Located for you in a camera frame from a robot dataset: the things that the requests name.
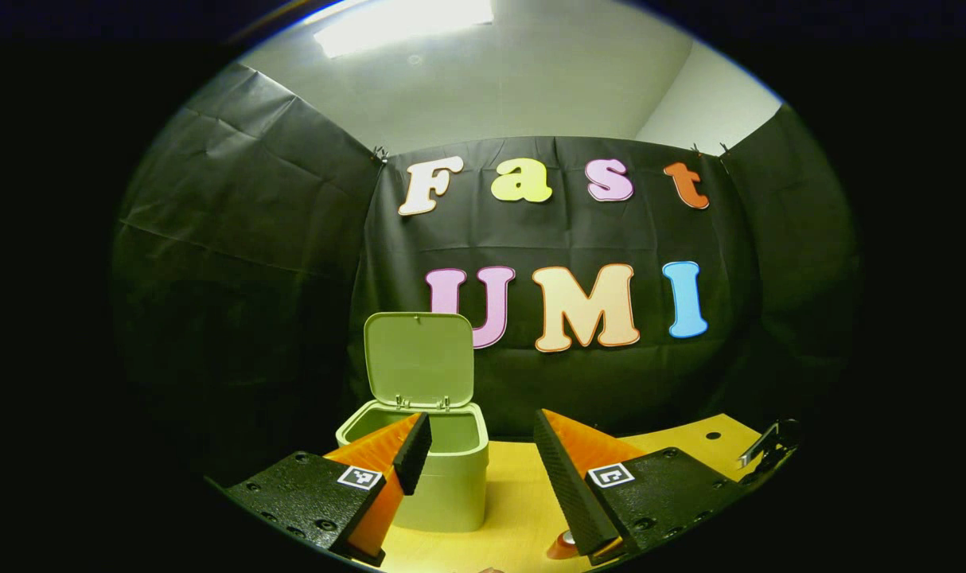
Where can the wooden desktop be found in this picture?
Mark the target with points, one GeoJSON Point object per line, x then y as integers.
{"type": "Point", "coordinates": [515, 493]}

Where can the pale green desktop garbage bin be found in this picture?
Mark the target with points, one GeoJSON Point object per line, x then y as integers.
{"type": "Point", "coordinates": [419, 358]}

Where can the black backdrop cloth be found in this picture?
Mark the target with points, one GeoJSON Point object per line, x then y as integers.
{"type": "Point", "coordinates": [252, 239]}

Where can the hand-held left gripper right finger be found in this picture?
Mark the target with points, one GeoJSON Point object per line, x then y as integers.
{"type": "Point", "coordinates": [570, 485]}

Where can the ceiling light panel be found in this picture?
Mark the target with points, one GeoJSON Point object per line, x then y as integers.
{"type": "Point", "coordinates": [403, 24]}

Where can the orange pop can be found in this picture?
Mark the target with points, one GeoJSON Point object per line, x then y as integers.
{"type": "Point", "coordinates": [562, 547]}

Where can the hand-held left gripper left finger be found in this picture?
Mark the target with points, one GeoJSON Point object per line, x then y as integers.
{"type": "Point", "coordinates": [413, 455]}

